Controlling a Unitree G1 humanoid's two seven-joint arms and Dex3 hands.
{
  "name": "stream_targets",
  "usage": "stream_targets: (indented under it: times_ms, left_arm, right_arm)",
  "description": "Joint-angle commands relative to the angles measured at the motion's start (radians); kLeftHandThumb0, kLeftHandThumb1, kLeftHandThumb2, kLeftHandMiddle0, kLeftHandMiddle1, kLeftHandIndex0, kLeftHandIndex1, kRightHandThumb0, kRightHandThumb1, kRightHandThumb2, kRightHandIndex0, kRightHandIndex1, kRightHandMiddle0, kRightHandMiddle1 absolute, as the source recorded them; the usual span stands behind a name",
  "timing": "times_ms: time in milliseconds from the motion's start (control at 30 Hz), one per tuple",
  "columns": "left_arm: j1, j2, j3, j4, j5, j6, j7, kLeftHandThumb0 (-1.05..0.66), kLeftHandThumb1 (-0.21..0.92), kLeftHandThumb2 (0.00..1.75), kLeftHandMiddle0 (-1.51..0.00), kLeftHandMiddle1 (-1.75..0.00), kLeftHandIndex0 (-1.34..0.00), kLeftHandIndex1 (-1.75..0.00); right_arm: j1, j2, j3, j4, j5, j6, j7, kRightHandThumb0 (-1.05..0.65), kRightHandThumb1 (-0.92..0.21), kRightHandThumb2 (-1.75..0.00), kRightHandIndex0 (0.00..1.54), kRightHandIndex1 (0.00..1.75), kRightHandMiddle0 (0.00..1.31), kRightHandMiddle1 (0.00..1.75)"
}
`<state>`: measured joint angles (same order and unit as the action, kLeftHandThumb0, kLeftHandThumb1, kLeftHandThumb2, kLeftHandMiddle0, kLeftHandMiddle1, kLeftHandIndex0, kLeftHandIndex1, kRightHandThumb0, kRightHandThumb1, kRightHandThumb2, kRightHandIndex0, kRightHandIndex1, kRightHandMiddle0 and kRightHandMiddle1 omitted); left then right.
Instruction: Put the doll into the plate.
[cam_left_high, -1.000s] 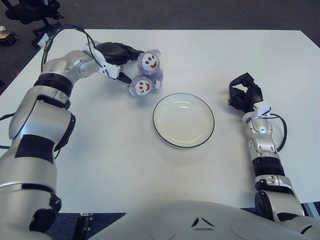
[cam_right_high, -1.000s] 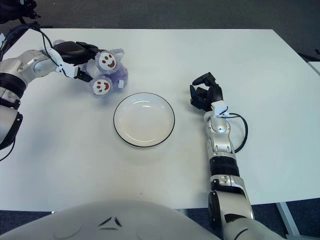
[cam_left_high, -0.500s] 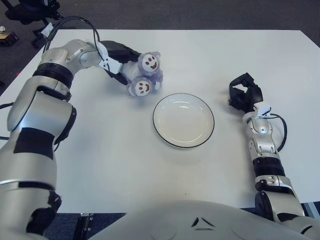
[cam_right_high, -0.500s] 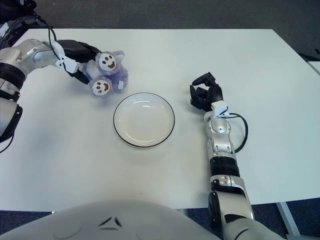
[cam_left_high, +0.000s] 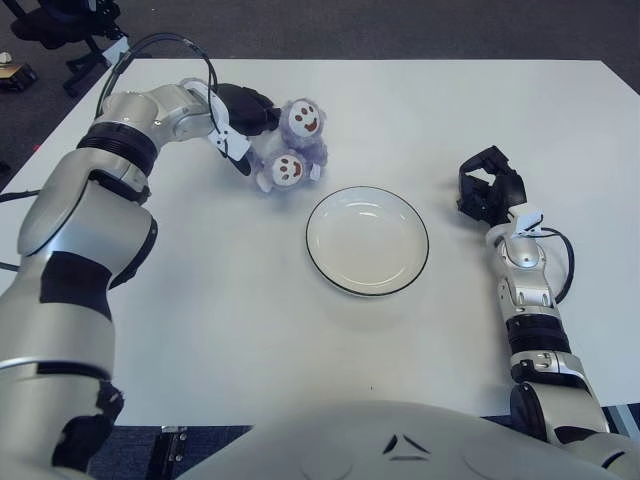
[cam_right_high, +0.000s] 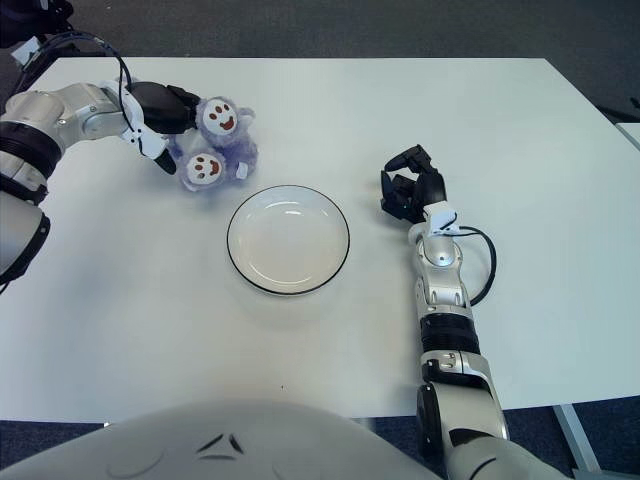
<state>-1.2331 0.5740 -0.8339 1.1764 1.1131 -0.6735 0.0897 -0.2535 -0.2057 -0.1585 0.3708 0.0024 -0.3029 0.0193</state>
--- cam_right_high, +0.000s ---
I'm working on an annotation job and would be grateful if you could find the grey metal table leg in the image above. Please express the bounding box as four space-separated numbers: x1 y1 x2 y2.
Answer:
552 402 606 474

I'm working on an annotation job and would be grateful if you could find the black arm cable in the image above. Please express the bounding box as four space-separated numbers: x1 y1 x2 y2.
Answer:
29 32 134 116
457 225 498 306

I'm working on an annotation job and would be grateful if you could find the black office chair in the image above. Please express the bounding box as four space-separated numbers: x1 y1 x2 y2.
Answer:
0 0 74 51

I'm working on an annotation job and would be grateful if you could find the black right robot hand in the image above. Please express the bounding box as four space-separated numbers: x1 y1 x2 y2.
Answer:
379 144 447 226

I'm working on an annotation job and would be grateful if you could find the grey robot torso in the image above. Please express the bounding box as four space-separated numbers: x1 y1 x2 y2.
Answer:
0 399 441 480

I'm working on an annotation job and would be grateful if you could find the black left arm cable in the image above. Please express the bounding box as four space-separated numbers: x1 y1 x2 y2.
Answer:
29 32 134 116

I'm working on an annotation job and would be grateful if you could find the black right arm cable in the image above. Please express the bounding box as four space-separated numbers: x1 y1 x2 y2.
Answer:
457 225 498 306

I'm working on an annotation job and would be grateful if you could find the white side table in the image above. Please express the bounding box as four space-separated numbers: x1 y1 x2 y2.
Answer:
615 122 640 151

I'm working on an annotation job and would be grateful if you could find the white plate with black rim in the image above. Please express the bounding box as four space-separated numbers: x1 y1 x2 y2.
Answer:
226 185 351 295

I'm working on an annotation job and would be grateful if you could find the purple plush bunny doll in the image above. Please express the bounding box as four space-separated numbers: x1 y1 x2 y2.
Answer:
169 96 260 194

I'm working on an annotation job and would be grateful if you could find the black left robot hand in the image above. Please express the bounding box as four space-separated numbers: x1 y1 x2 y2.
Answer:
119 82 202 176

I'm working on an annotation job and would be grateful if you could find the white cable label tag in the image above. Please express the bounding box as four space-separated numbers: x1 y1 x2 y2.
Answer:
10 42 39 64

